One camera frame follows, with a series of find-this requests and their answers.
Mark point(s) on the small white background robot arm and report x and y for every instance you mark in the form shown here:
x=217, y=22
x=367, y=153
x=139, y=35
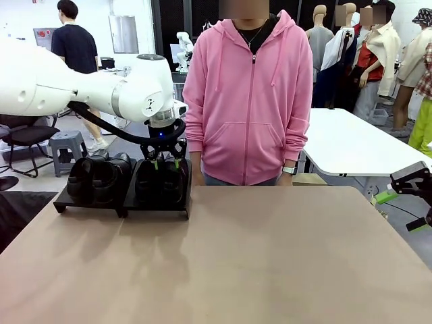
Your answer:
x=184, y=40

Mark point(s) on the person's left hand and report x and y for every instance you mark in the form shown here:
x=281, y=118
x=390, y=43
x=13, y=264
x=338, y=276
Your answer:
x=285, y=180

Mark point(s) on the mannequin in beige jacket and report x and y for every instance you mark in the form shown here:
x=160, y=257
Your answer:
x=378, y=54

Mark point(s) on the person in navy t-shirt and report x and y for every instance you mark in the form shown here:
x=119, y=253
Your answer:
x=72, y=44

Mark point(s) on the black floor mat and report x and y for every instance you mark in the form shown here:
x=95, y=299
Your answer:
x=23, y=216

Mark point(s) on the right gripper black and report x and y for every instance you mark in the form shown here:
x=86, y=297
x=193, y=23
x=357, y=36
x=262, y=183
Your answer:
x=410, y=173

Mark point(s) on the metal wall panel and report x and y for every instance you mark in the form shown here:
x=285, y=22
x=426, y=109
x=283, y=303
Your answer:
x=123, y=33

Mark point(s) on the person's right hand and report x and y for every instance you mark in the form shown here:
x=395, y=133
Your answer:
x=198, y=168

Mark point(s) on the person's pink-sleeved left forearm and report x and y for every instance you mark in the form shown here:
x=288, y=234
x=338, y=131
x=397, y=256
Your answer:
x=297, y=141

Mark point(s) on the person's pink-sleeved right forearm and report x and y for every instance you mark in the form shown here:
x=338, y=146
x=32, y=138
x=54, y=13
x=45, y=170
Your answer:
x=193, y=135

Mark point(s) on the person in pink hoodie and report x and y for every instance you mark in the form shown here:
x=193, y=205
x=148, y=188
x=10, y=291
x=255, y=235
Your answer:
x=249, y=101

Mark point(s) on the black printer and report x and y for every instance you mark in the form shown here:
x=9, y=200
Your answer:
x=108, y=63

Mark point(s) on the white plastic basket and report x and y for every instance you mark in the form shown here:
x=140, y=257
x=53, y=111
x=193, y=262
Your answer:
x=378, y=116

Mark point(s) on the grey cabinet with red dial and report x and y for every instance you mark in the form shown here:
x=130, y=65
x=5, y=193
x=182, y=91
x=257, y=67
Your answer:
x=42, y=35

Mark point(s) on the mannequin in white jacket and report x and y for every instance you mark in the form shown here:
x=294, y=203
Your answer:
x=341, y=50

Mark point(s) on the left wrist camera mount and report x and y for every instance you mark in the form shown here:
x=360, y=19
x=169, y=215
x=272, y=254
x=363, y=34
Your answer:
x=180, y=109

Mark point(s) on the mannequin with bucket hat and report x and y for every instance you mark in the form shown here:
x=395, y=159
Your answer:
x=411, y=57

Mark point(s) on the grey plastic stool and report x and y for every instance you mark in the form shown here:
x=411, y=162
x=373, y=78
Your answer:
x=69, y=141

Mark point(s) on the mannequin in yellow trousers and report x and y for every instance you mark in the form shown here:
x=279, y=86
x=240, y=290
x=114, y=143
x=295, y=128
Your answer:
x=423, y=125

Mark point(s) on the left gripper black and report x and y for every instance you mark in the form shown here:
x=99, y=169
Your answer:
x=162, y=135

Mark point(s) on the white table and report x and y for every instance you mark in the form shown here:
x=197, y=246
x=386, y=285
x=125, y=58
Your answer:
x=354, y=145

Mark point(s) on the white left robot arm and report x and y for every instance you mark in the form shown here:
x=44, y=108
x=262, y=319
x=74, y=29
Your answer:
x=50, y=87

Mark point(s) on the black mesh office chair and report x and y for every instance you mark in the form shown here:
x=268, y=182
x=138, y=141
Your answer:
x=30, y=135

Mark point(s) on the silver wristwatch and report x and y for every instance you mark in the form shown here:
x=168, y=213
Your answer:
x=289, y=170

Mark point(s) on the black shoe stand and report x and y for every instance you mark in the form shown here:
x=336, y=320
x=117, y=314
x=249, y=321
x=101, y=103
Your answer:
x=87, y=206
x=155, y=209

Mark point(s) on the mannequin in grey shirt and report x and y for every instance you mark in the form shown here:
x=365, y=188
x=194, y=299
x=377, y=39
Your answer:
x=320, y=44

